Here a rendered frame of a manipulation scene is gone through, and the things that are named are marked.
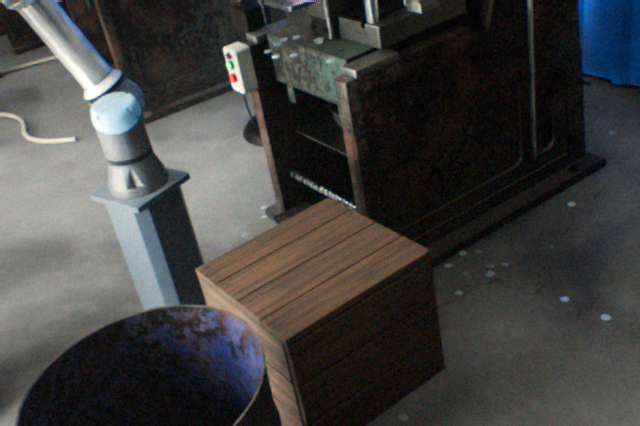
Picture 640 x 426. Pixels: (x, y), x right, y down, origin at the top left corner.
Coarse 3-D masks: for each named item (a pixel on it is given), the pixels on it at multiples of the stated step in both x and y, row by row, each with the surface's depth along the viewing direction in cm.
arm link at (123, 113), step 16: (112, 96) 197; (128, 96) 196; (96, 112) 192; (112, 112) 191; (128, 112) 192; (96, 128) 193; (112, 128) 191; (128, 128) 192; (144, 128) 197; (112, 144) 194; (128, 144) 194; (144, 144) 197; (112, 160) 197
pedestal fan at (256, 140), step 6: (258, 0) 302; (264, 6) 302; (264, 12) 304; (270, 12) 305; (264, 18) 305; (270, 18) 306; (270, 24) 306; (246, 126) 331; (252, 126) 327; (246, 132) 326; (252, 132) 323; (258, 132) 321; (246, 138) 324; (252, 138) 321; (258, 138) 318; (252, 144) 320; (258, 144) 318
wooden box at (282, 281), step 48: (288, 240) 189; (336, 240) 185; (384, 240) 182; (240, 288) 175; (288, 288) 172; (336, 288) 169; (384, 288) 170; (432, 288) 180; (288, 336) 158; (336, 336) 166; (384, 336) 175; (432, 336) 186; (288, 384) 168; (336, 384) 171; (384, 384) 181
